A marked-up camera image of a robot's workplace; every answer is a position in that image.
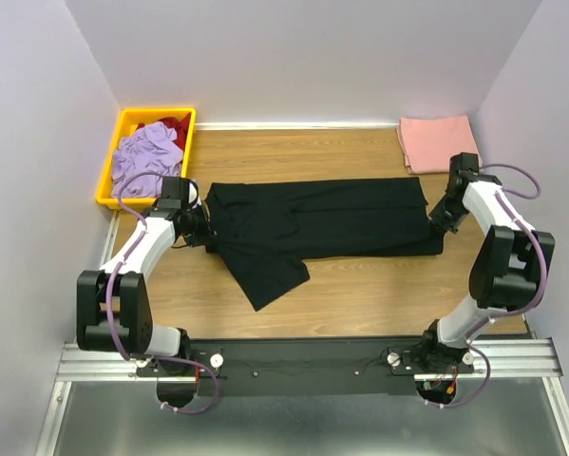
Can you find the yellow plastic bin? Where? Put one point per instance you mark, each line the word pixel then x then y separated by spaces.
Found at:
pixel 126 125

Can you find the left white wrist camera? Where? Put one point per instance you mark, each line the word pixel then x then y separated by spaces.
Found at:
pixel 194 197

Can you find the folded pink t shirt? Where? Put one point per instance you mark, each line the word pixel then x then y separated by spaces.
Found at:
pixel 428 145

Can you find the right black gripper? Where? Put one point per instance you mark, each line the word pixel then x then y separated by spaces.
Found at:
pixel 436 217

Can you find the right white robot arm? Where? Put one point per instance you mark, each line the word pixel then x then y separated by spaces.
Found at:
pixel 509 274

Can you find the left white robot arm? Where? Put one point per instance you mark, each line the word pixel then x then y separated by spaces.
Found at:
pixel 113 312

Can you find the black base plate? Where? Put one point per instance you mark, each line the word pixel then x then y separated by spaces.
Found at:
pixel 405 365

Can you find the lavender t shirt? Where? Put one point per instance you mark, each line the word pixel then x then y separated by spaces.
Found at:
pixel 136 154

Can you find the red t shirt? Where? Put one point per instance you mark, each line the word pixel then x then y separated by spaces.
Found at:
pixel 172 137

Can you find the aluminium frame rail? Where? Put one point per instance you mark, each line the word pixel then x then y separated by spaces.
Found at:
pixel 512 404

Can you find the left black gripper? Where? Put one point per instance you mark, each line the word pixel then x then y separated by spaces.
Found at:
pixel 205 235

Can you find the black t shirt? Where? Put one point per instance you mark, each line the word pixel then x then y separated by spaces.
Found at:
pixel 265 232

